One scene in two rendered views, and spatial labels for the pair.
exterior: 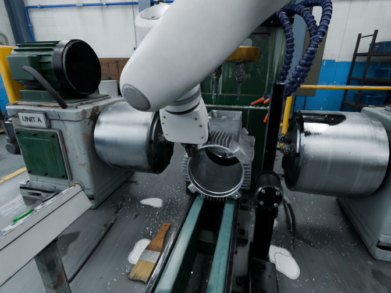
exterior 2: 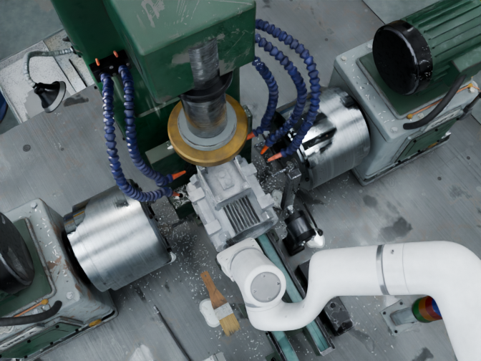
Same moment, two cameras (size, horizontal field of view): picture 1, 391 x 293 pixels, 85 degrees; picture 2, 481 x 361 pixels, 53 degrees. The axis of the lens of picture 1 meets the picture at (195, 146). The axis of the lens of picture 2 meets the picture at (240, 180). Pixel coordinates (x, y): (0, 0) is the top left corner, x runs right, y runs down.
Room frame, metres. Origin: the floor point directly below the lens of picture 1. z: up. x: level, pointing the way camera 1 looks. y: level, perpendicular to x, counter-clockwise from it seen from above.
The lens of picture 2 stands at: (0.29, 0.17, 2.30)
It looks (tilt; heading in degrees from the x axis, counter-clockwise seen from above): 70 degrees down; 320
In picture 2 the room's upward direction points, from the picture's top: 2 degrees counter-clockwise
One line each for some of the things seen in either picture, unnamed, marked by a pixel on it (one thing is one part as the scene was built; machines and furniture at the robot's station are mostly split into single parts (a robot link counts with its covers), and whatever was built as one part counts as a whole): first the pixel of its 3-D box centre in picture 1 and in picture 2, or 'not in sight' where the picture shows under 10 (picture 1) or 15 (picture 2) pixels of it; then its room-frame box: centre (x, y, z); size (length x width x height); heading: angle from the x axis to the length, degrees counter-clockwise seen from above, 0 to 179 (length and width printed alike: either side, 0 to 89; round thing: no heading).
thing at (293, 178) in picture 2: (272, 135); (290, 192); (0.51, -0.19, 1.12); 0.04 x 0.03 x 0.26; 166
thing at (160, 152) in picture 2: (227, 146); (199, 149); (0.82, -0.13, 0.97); 0.30 x 0.11 x 0.34; 76
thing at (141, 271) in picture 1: (154, 247); (218, 302); (0.46, 0.12, 0.80); 0.21 x 0.05 x 0.01; 166
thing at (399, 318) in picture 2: not in sight; (421, 311); (0.07, -0.25, 1.01); 0.08 x 0.08 x 0.42; 76
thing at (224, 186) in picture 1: (220, 157); (231, 204); (0.61, -0.08, 1.02); 0.20 x 0.19 x 0.19; 165
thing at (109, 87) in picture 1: (107, 91); not in sight; (2.57, 1.02, 0.99); 0.24 x 0.22 x 0.24; 82
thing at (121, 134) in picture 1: (127, 136); (103, 243); (0.76, 0.25, 1.04); 0.37 x 0.25 x 0.25; 76
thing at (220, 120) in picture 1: (223, 125); (223, 180); (0.65, -0.09, 1.11); 0.12 x 0.11 x 0.07; 165
